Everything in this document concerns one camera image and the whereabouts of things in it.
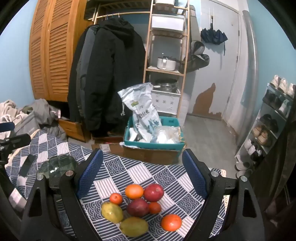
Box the pile of grey clothes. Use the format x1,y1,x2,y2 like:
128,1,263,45
23,98,67,142

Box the dark glass bowl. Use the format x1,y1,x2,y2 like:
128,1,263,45
37,155,79,180

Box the black hooded jacket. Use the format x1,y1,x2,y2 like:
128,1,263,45
84,17,146,137

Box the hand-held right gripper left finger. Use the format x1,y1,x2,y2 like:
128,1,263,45
20,148,104,241

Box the white bags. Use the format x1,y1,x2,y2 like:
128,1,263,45
129,127,151,142

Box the beige fleece garment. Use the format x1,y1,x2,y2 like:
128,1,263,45
0,100,26,124

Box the flat labelled cardboard box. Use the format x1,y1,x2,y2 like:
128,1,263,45
91,142,124,154

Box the white door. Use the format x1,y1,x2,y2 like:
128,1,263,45
222,9,250,139

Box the steel pot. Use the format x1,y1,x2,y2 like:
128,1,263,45
154,79,179,93

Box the grey jacket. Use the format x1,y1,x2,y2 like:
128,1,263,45
76,24,99,126

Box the yellow-green apple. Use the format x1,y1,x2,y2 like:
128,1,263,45
120,217,149,237

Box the wooden clothes rail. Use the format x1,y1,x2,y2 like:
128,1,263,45
94,10,151,24

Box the clear plastic bags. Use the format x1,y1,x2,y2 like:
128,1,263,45
151,126,183,144

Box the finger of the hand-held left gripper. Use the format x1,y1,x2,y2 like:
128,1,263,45
0,134,31,149
0,122,15,133

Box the wooden louvered wardrobe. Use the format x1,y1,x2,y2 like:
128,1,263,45
29,0,93,102

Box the white cooking pot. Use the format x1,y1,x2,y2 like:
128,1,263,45
157,56,179,70

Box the teal plastic crate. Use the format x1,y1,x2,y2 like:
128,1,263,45
123,116,186,151

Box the wooden shelf unit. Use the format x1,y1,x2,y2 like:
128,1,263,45
143,0,189,118

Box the dark red apple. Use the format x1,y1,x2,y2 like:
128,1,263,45
126,199,149,218

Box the white printed rice bag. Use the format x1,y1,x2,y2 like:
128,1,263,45
117,83,162,142

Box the white lattice basket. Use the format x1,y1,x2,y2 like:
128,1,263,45
151,89,181,114

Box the small tangerine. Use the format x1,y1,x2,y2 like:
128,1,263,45
148,202,162,215
109,193,123,205

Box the brown cardboard box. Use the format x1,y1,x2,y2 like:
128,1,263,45
122,144,183,165

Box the deep-coloured orange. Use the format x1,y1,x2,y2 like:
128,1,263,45
161,214,183,232

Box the dark blue umbrella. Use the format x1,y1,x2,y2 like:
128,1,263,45
200,16,228,56

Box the large pale orange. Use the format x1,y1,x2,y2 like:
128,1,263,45
125,184,144,200

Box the blue white patterned tablecloth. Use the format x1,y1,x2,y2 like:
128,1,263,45
5,130,228,241

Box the white storage bin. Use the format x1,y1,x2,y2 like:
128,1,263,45
151,14,185,32

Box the grey hanging bag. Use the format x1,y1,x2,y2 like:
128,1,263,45
185,40,210,72

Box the grey fabric storage bag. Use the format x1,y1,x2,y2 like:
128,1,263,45
9,111,41,139

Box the wooden drawer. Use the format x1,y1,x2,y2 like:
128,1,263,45
58,118,90,143

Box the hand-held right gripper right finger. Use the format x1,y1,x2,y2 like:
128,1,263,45
182,149,265,241

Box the shoe rack with shoes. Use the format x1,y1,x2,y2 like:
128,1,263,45
236,74,296,179

